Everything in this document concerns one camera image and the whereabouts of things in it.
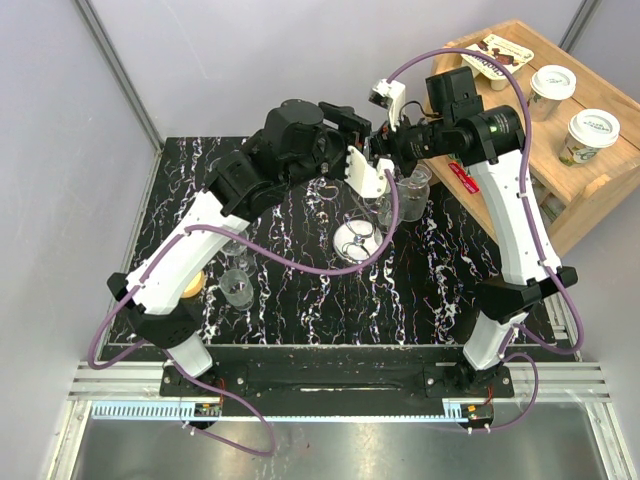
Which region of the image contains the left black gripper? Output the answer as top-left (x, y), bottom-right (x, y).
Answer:
top-left (283, 103), bottom-right (371, 190)

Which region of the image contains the chrome wine glass rack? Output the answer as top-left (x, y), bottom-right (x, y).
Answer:
top-left (307, 178), bottom-right (391, 269)

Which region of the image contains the clear wine glass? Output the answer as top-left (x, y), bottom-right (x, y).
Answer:
top-left (221, 240), bottom-right (256, 277)

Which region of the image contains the ribbed glass goblet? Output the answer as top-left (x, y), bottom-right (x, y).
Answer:
top-left (219, 269), bottom-right (254, 311)

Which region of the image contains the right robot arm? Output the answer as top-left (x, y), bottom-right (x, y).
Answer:
top-left (369, 67), bottom-right (577, 396)

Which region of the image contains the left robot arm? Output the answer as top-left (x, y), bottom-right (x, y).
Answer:
top-left (108, 99), bottom-right (371, 395)

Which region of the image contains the colourful sponge pack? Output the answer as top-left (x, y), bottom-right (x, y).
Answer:
top-left (448, 154), bottom-right (480, 194)

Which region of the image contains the chocolate yogurt cup pack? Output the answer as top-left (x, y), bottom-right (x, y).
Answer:
top-left (461, 34), bottom-right (534, 91)

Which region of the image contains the far paper coffee cup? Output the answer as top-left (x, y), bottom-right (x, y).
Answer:
top-left (527, 65), bottom-right (577, 122)

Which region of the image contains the paper coffee cup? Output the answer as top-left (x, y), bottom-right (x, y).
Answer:
top-left (527, 65), bottom-right (577, 122)
top-left (558, 109), bottom-right (620, 166)

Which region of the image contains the wooden shelf unit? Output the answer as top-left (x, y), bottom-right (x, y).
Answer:
top-left (447, 20), bottom-right (639, 256)

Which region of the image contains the near paper coffee cup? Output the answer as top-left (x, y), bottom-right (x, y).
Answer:
top-left (558, 109), bottom-right (620, 166)

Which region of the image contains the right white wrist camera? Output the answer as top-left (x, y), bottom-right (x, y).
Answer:
top-left (368, 79), bottom-right (406, 131)

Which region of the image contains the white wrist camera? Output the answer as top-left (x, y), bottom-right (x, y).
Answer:
top-left (344, 146), bottom-right (394, 199)
top-left (368, 79), bottom-right (406, 131)

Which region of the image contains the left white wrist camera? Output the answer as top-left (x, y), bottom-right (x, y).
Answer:
top-left (344, 146), bottom-right (394, 199)

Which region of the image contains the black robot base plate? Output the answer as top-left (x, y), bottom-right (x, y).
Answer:
top-left (106, 345), bottom-right (551, 422)

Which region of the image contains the aluminium rail frame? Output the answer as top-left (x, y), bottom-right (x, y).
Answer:
top-left (49, 299), bottom-right (640, 480)

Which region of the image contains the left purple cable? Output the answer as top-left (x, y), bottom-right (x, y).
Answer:
top-left (87, 168), bottom-right (401, 457)

